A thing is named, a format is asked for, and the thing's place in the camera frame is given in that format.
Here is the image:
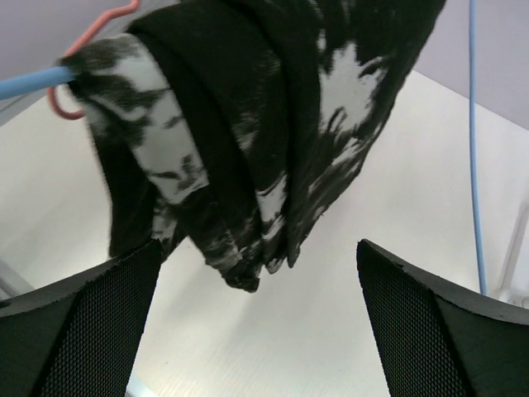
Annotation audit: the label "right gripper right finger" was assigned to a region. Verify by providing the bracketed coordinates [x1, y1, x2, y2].
[356, 240, 528, 397]

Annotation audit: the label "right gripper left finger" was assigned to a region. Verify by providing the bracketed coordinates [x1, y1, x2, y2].
[1, 240, 162, 397]

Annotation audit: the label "blue hanger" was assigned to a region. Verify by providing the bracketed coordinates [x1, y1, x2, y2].
[0, 66, 74, 100]
[468, 0, 487, 295]

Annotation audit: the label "black camouflage trousers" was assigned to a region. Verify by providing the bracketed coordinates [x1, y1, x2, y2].
[61, 1, 445, 293]

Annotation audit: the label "pink hanger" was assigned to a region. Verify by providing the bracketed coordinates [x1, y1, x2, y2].
[46, 0, 141, 121]

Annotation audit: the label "white clothes rack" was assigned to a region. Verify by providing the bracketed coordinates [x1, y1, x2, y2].
[498, 200, 528, 309]

